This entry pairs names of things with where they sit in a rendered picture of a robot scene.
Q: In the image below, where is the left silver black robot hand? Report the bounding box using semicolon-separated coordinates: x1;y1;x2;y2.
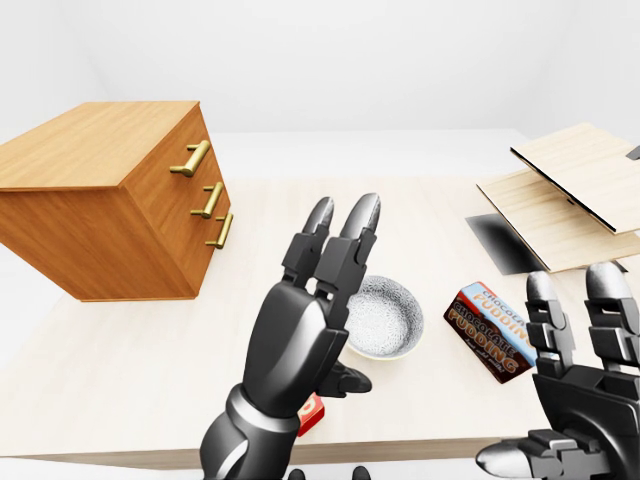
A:
239;193;383;420

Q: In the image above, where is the chocolate pudding box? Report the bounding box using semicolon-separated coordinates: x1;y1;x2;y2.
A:
442;280;539;385

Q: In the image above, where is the wooden cabinet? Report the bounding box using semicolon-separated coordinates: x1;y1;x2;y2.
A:
0;101;235;303

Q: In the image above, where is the pale wooden base board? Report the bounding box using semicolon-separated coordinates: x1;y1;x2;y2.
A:
475;168;640;274

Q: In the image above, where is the patterned grey white bowl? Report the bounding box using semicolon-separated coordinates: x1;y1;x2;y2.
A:
342;274;426;363

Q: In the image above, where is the small red box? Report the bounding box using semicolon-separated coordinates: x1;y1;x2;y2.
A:
296;392;326;438

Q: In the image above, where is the long brass drawer handle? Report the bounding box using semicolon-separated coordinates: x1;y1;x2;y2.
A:
169;139;212;179

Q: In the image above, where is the wide wooden drawer front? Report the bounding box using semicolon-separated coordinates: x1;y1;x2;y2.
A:
122;102;217;234

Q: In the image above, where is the pale wooden board black edge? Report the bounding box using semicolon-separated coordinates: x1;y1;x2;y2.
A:
509;121;640;235

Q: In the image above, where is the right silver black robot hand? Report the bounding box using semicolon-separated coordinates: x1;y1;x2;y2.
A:
474;261;640;480

